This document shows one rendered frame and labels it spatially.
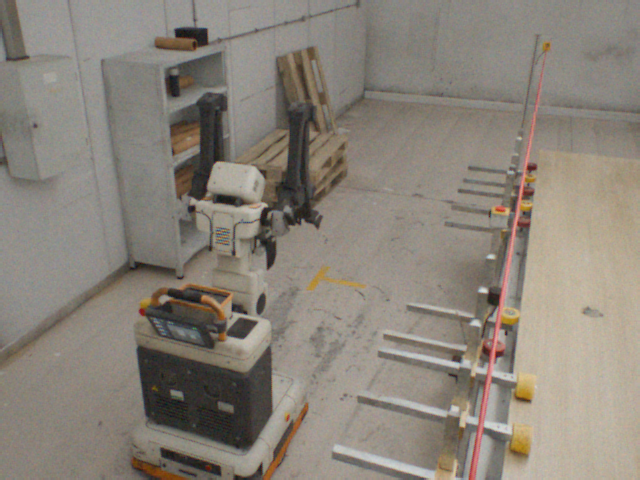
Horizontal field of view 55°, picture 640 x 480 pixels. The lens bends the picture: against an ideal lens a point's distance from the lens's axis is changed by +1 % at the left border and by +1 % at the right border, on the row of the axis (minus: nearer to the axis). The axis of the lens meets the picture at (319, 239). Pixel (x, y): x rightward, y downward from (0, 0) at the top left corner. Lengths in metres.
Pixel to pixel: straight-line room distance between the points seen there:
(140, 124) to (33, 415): 1.91
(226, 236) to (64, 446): 1.39
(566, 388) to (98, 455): 2.16
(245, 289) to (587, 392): 1.44
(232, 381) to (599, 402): 1.34
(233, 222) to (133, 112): 1.87
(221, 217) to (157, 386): 0.78
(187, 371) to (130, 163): 2.14
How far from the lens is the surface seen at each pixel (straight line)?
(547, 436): 2.05
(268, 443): 2.82
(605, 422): 2.17
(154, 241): 4.57
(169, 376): 2.69
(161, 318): 2.42
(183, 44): 4.57
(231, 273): 2.75
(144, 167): 4.36
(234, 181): 2.58
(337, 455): 1.79
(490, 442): 2.39
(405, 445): 3.21
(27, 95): 3.55
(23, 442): 3.48
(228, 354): 2.45
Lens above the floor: 2.23
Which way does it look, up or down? 26 degrees down
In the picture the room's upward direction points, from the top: 1 degrees clockwise
